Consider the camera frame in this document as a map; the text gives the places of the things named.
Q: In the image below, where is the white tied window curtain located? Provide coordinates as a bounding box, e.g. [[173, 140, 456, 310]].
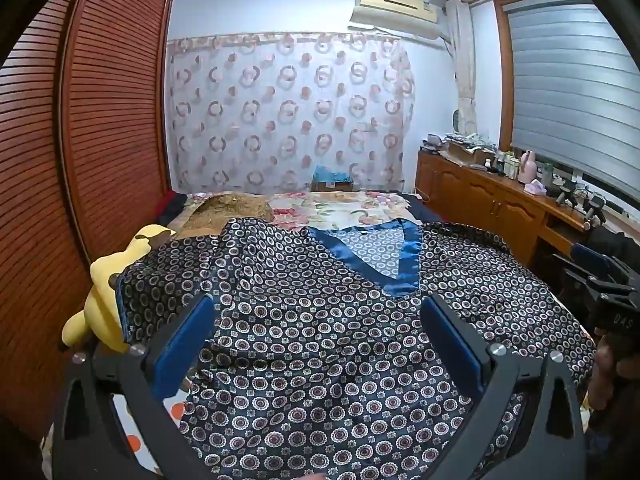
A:
[[444, 0, 482, 136]]

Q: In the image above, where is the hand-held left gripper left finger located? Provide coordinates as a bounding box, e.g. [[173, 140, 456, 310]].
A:
[[52, 294, 217, 480]]

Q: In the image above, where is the grey window blind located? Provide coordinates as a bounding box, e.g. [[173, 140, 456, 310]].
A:
[[500, 0, 640, 203]]

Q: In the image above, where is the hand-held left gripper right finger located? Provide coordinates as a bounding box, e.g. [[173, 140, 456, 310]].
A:
[[420, 294, 587, 480]]

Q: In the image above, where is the navy patterned satin garment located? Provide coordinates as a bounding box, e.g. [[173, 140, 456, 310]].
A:
[[116, 217, 596, 480]]

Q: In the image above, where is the red cloth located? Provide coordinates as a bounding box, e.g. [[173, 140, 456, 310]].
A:
[[154, 194, 190, 222]]

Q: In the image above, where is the ring patterned wall curtain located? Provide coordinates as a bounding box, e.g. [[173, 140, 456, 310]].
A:
[[165, 32, 417, 196]]

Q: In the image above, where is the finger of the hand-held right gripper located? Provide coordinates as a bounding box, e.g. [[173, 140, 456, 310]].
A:
[[552, 242, 620, 288]]

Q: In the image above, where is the brown mottled blanket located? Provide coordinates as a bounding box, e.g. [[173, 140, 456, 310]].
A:
[[175, 192, 274, 239]]

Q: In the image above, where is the person's right hand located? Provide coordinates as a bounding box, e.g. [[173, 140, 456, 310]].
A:
[[587, 330, 627, 412]]

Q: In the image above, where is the pink floral blanket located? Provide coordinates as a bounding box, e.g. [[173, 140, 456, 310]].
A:
[[167, 190, 417, 235]]

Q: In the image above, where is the pink thermos bottle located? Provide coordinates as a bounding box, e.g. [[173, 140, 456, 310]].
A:
[[518, 150, 537, 185]]

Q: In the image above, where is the white sheet with orange print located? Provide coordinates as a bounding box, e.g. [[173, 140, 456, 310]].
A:
[[111, 392, 188, 480]]

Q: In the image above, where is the wooden side cabinet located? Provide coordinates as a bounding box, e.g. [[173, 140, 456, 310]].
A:
[[415, 150, 601, 272]]

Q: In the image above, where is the small cardboard box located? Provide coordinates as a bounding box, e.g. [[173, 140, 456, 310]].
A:
[[311, 177, 354, 192]]

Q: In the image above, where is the yellow plush toy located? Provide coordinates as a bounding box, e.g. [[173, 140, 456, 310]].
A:
[[61, 225, 176, 353]]

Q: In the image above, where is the wall air conditioner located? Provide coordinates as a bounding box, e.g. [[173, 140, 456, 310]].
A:
[[348, 0, 441, 38]]

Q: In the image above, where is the pile of papers and boxes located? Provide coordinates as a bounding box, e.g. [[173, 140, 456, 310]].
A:
[[419, 131, 503, 167]]

